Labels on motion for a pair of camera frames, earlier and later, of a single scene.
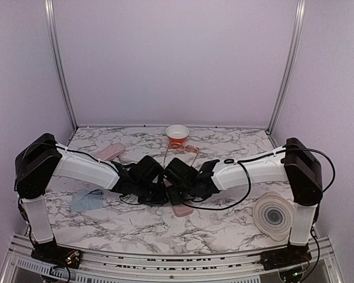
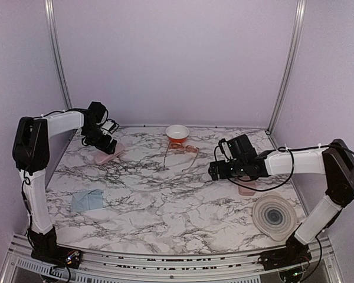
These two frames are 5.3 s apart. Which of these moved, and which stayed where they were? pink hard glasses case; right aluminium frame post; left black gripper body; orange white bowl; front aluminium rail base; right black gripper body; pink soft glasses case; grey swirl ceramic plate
Moved: left black gripper body; right black gripper body; pink hard glasses case
Stayed: right aluminium frame post; grey swirl ceramic plate; pink soft glasses case; orange white bowl; front aluminium rail base
